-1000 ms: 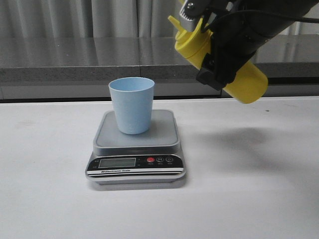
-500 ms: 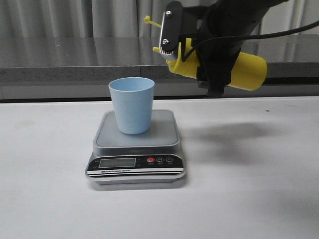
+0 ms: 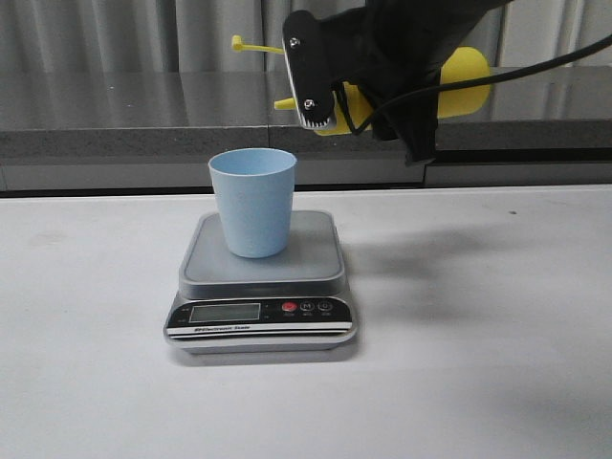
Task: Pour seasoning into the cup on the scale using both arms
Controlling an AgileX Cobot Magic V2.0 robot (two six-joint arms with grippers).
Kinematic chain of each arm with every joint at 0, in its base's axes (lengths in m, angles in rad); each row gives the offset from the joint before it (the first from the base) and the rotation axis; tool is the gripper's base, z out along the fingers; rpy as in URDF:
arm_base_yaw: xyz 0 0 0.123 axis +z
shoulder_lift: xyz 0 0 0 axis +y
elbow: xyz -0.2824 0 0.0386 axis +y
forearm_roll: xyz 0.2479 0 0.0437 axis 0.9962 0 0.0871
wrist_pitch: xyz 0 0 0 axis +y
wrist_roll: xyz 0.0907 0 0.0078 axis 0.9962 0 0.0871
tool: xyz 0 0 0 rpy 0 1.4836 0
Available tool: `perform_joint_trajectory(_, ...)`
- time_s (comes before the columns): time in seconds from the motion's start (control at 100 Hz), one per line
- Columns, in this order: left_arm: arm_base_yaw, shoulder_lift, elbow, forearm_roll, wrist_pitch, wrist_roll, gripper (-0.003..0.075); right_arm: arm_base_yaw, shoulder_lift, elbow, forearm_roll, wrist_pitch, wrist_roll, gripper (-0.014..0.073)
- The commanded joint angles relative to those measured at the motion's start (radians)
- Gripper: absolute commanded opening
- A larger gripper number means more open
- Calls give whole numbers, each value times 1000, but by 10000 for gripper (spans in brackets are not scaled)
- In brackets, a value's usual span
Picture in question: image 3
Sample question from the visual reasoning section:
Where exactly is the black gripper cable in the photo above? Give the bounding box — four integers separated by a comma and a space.
333, 33, 612, 137

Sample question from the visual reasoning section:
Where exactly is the grey stone counter ledge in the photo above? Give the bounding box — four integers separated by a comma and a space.
1, 67, 611, 196

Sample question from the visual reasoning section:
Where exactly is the yellow squeeze bottle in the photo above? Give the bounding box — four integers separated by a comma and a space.
231, 34, 491, 137

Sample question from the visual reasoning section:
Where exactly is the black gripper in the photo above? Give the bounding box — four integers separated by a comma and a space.
282, 0, 503, 163

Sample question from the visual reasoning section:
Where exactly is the silver electronic kitchen scale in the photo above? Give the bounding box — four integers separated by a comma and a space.
164, 210, 358, 354

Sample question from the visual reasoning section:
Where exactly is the light blue plastic cup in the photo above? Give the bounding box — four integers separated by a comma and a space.
208, 147, 297, 258

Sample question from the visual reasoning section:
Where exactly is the grey pleated curtain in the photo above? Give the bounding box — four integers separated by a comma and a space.
1, 0, 611, 73

